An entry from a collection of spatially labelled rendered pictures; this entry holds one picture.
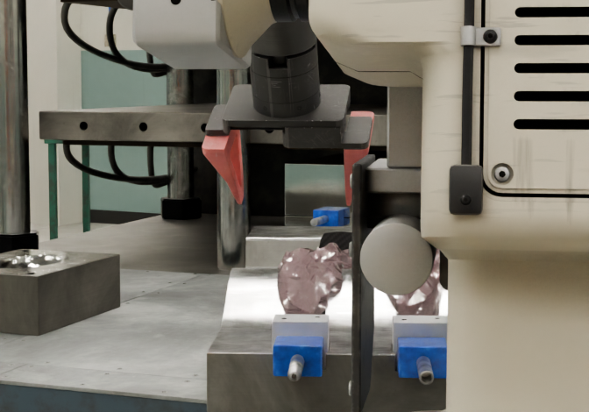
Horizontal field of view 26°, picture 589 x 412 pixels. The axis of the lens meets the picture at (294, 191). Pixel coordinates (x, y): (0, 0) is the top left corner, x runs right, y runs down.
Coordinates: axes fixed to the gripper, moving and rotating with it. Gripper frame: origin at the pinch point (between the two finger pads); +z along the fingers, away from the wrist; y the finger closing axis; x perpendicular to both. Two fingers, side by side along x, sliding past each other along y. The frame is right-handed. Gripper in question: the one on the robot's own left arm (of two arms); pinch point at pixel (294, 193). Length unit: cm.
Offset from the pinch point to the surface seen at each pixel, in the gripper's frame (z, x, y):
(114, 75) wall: 358, -730, 258
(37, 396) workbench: 21.8, 3.4, 26.5
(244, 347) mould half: 13.0, 5.6, 4.7
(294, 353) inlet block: 10.2, 9.6, -0.6
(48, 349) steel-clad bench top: 27.5, -10.8, 30.7
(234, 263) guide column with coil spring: 59, -72, 24
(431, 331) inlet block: 11.5, 4.5, -12.1
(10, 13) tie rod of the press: 26, -97, 63
